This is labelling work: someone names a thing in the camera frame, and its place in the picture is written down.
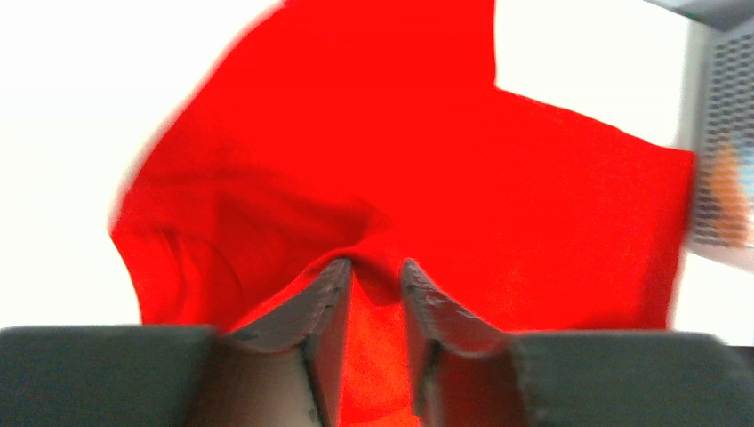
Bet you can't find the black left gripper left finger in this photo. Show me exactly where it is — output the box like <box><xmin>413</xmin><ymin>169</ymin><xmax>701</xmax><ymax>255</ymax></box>
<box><xmin>188</xmin><ymin>258</ymin><xmax>352</xmax><ymax>426</ymax></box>

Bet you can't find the orange garment in basket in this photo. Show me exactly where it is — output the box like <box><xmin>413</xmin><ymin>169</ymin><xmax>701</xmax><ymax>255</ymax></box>
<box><xmin>708</xmin><ymin>143</ymin><xmax>750</xmax><ymax>248</ymax></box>

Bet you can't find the white plastic laundry basket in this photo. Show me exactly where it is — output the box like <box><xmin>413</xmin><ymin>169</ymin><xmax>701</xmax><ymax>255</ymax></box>
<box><xmin>678</xmin><ymin>19</ymin><xmax>753</xmax><ymax>271</ymax></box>

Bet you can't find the red t shirt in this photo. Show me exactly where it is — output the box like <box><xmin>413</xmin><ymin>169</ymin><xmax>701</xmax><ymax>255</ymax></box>
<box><xmin>110</xmin><ymin>1</ymin><xmax>694</xmax><ymax>426</ymax></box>

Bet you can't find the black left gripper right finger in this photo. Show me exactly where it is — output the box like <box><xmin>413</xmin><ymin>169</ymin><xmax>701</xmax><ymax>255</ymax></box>
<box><xmin>400</xmin><ymin>260</ymin><xmax>528</xmax><ymax>427</ymax></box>

